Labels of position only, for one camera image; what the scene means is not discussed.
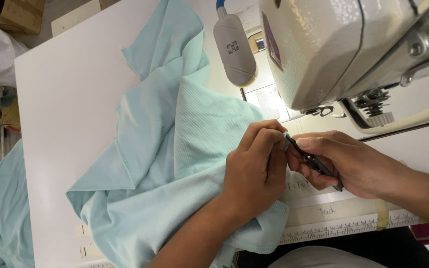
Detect person's left hand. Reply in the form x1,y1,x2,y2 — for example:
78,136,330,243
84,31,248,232
220,119,289,221

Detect person's right hand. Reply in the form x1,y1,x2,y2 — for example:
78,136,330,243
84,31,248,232
287,130,398,200

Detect black thread snips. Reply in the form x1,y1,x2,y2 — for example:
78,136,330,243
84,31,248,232
285,135,344,193

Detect light teal knit garment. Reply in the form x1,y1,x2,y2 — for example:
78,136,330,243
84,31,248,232
66,0,290,268

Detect beige masking tape strip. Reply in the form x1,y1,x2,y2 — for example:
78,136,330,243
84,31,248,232
285,197,402,228

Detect cream industrial sewing machine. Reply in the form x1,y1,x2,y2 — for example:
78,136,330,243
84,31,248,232
258,0,429,141

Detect white measuring tape strip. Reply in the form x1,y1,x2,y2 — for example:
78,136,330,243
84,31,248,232
279,208,428,245

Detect person's black clothing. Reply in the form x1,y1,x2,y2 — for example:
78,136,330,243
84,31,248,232
236,226,429,268

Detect person's white garment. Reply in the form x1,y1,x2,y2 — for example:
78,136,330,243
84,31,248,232
268,245,387,268

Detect yellowed tape piece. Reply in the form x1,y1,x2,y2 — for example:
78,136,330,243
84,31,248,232
374,199,390,231

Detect small masking tape mark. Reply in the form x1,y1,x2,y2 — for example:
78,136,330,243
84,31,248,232
79,243,104,260
74,223,93,239

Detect yellow cloth bundle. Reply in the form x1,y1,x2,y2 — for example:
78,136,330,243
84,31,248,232
0,98,22,132

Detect heap of teal fabric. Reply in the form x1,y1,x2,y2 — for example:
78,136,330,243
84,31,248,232
0,139,36,268

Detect brown cardboard box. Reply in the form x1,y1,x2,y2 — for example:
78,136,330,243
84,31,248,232
0,0,45,36

